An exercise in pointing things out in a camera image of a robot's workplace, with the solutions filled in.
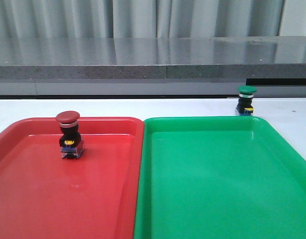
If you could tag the red mushroom push button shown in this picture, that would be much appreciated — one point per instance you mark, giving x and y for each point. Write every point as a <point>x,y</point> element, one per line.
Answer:
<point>71,142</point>

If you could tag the green mushroom push button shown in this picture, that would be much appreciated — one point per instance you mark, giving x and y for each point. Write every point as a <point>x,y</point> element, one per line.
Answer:
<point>244,106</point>

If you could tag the green plastic tray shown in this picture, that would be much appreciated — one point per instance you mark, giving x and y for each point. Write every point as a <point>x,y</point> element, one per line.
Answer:
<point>219,178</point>

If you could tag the grey stone counter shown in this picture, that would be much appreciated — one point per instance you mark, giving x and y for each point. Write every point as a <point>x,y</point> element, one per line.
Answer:
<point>152,67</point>

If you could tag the red plastic tray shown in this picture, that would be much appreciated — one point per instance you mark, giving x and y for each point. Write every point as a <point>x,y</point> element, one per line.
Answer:
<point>43,196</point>

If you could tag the grey pleated curtain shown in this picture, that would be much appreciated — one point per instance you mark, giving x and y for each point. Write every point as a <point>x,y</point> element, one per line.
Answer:
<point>151,18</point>

